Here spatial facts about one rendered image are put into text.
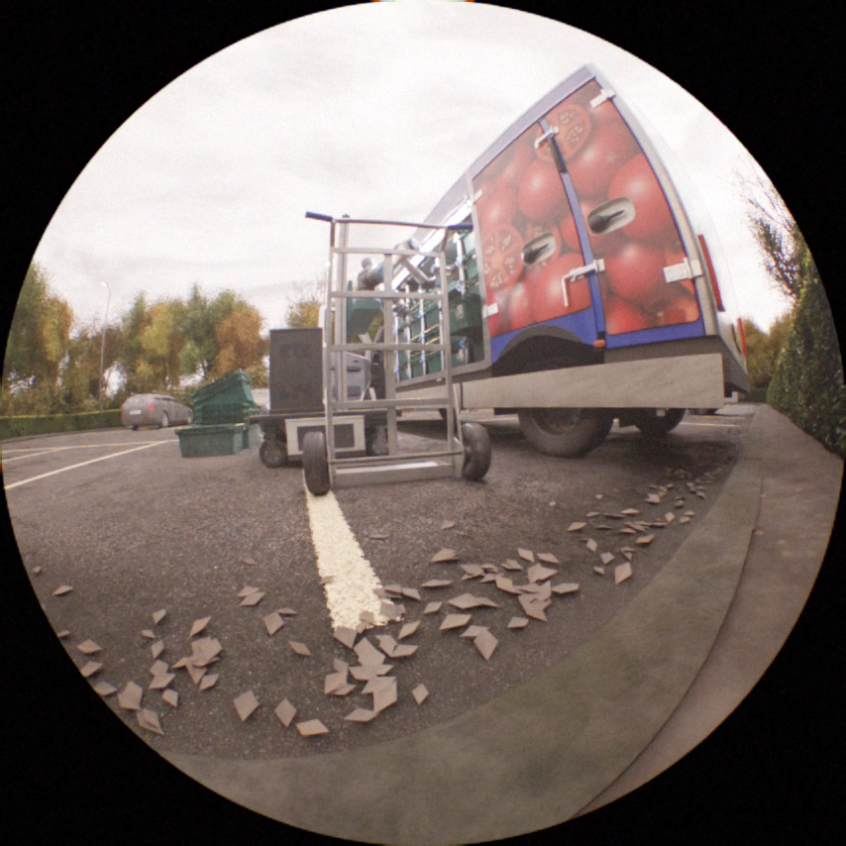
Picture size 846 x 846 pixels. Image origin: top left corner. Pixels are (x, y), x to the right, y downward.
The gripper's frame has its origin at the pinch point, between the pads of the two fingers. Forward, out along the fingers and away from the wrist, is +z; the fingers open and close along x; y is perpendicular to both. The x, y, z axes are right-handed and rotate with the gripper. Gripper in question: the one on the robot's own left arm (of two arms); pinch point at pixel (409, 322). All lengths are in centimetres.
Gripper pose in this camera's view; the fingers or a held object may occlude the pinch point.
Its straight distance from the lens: 248.1
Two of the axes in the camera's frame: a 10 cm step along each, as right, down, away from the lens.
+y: 8.7, -4.4, 2.1
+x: -1.9, 0.8, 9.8
